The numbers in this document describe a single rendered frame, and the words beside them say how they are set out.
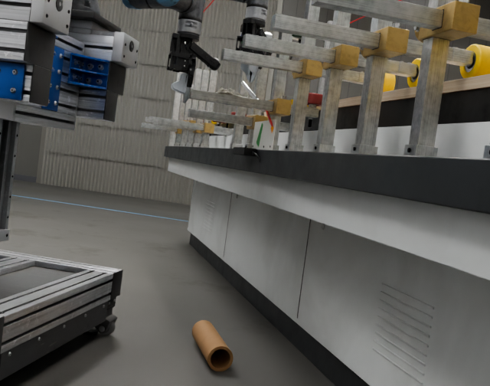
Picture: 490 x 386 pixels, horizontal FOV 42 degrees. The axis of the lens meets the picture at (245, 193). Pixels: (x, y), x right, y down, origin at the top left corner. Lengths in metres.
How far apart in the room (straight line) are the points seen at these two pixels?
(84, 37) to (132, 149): 6.80
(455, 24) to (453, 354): 0.69
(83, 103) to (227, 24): 6.75
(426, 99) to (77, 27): 1.21
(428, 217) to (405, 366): 0.55
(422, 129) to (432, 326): 0.51
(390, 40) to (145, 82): 7.57
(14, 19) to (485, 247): 1.13
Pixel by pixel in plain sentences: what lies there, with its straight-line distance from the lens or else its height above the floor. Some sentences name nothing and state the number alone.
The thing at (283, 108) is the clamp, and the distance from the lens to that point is 2.09.
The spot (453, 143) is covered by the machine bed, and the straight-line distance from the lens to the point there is 1.53.
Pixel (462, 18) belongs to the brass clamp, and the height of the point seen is 0.94.
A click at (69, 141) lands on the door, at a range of 9.19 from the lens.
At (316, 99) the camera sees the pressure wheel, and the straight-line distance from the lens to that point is 2.14.
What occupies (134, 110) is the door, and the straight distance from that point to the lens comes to 8.86.
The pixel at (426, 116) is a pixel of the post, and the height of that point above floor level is 0.78.
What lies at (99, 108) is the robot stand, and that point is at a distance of 2.02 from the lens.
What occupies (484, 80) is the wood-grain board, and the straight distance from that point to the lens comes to 1.47.
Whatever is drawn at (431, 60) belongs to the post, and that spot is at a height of 0.88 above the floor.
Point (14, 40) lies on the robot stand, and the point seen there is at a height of 0.86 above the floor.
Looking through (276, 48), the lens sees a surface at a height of 0.94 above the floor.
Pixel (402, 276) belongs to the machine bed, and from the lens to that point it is 1.67.
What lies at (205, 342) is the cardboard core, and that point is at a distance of 2.11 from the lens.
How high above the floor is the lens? 0.65
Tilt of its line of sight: 3 degrees down
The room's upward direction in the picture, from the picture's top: 7 degrees clockwise
